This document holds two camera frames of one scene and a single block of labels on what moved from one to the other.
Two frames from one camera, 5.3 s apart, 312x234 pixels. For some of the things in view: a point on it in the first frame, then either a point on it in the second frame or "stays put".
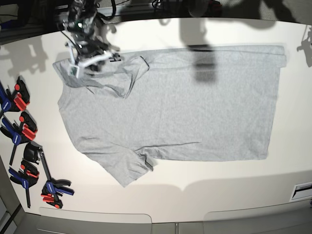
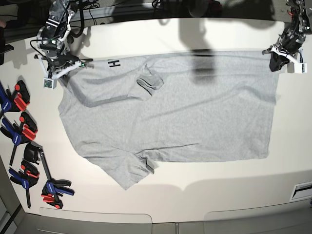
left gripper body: [89, 47] → [57, 59]
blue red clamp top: [11, 102] stays put
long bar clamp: [53, 188] stays put
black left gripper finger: [114, 56] → [85, 61]
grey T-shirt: [210, 102] stays put
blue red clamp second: [26, 130] stays put
